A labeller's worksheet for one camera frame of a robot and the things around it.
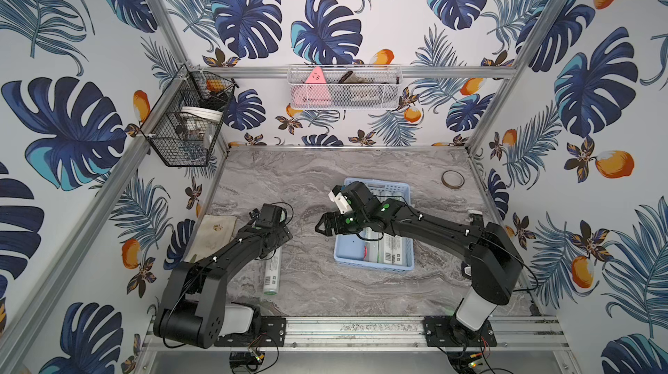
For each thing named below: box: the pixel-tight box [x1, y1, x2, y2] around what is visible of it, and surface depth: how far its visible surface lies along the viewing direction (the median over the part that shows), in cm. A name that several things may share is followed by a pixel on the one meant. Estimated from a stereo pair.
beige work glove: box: [184, 214, 238, 262], surface depth 98 cm
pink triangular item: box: [305, 66, 327, 85], surface depth 90 cm
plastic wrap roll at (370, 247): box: [360, 227, 379, 263], surface depth 89 cm
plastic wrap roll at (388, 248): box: [382, 232, 394, 264], surface depth 87 cm
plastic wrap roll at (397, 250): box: [392, 234, 403, 266], surface depth 87 cm
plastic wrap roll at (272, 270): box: [262, 246, 283, 297], surface depth 83 cm
